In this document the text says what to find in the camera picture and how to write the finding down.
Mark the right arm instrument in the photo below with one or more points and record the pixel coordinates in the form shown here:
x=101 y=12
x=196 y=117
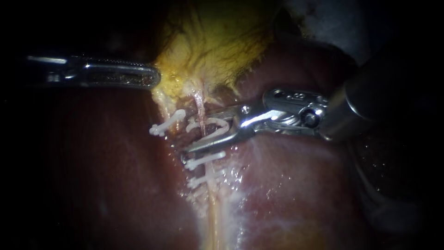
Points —
x=288 y=111

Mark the left arm instrument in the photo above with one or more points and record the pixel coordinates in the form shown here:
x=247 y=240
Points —
x=57 y=71

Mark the dark red liver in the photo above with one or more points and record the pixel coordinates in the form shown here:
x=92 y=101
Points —
x=295 y=180

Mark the left arm instrument jaw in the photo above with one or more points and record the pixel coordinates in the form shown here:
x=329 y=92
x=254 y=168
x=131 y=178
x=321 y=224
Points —
x=121 y=67

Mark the dark right arm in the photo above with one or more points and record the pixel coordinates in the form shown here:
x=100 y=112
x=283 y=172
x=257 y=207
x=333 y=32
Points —
x=388 y=86

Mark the right arm instrument jaw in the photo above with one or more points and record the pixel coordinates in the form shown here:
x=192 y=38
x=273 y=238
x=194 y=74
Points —
x=223 y=114
x=211 y=144

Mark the gallbladder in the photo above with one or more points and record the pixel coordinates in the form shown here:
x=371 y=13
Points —
x=211 y=45

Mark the white clip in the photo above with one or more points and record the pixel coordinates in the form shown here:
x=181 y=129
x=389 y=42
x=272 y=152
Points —
x=218 y=133
x=204 y=160
x=204 y=180
x=170 y=121

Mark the thin tube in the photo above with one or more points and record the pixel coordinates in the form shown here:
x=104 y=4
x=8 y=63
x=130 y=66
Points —
x=200 y=104

